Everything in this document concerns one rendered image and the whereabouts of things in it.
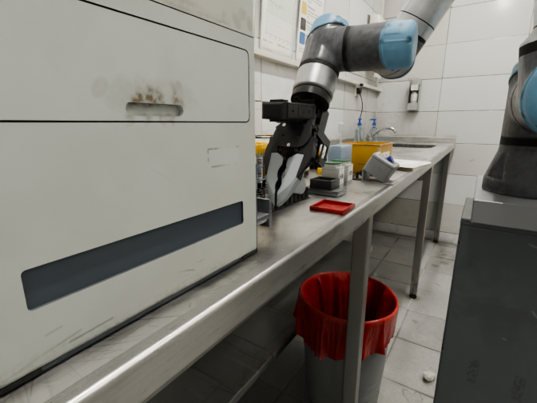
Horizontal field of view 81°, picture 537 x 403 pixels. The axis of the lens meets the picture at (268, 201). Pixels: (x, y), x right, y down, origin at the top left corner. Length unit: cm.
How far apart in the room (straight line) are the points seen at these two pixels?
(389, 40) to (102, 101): 46
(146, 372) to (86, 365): 4
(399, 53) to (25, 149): 52
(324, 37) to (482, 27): 260
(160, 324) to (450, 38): 307
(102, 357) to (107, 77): 20
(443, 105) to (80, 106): 299
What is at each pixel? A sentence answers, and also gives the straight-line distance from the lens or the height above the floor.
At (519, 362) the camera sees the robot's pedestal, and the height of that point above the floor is 62.
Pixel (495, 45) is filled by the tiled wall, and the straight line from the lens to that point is 315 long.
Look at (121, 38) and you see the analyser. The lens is 28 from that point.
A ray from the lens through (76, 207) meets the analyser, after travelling 25.
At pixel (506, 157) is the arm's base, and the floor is 98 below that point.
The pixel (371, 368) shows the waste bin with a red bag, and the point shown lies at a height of 25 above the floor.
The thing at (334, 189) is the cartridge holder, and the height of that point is 89.
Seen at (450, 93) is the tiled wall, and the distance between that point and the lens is 312.
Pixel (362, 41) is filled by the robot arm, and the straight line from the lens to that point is 60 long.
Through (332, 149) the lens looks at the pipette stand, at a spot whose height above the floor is 97.
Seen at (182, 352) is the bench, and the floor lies 85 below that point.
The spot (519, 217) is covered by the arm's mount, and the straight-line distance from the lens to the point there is 64.
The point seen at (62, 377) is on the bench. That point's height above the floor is 87.
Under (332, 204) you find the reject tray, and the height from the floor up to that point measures 88.
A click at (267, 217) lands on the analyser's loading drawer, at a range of 44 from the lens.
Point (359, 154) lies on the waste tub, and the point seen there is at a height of 94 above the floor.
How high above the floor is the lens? 104
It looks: 14 degrees down
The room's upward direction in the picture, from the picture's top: straight up
